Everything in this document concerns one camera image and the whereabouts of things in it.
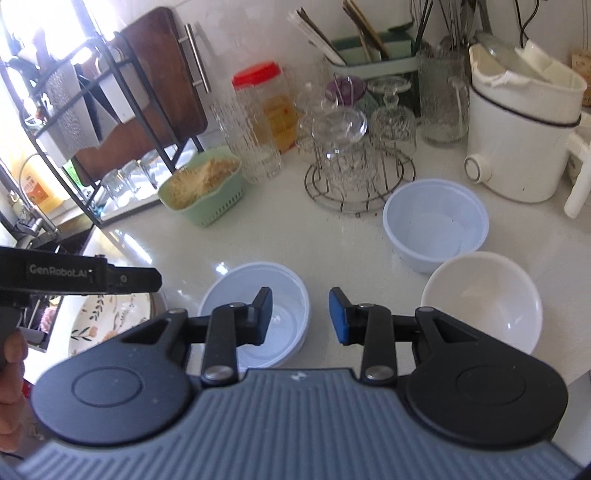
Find person's left hand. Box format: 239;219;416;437
0;330;31;453

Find black kitchen sink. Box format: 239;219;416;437
28;222;99;259

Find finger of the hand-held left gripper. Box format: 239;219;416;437
108;265;163;296

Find green plastic basket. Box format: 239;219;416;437
158;147;245;228

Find yellow oil bottle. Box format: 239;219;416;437
18;154;66;215

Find dried noodles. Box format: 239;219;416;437
164;156;241;209

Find white ceramic bowl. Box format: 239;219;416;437
420;251;543;357

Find wire glass rack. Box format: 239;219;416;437
304;148;416;214

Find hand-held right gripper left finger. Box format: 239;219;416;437
121;286;274;386

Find red-lidded clear jar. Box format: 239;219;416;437
232;61;298;155

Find brown wooden cutting board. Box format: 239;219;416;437
71;6;209;185

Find floral dark-rimmed plate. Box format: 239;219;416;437
69;290;168;356

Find tall grey kitchen faucet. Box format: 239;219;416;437
0;185;61;241

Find clear drinking glass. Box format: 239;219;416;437
141;150;170;185
122;159;151;199
102;168;129;206

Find cut glass cup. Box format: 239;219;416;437
367;76;419;155

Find tall textured glass mug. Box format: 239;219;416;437
418;48;471;148

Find translucent plastic bowl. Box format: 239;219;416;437
382;179;490;274
198;262;311;368

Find green chopstick holder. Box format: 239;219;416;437
329;36;421;116

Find textured silver cutting board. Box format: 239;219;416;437
44;60;101;158

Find purple tinted glass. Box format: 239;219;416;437
325;76;368;112

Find tall ribbed glass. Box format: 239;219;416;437
210;85;283;185

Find clear stemmed goblet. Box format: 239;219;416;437
311;107;369;185

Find bundle of chopsticks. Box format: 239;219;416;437
288;0;393;66

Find white electric pot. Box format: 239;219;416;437
464;32;591;219

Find black dish rack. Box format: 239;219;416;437
0;9;206;227

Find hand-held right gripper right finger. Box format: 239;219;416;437
329;287;478;384

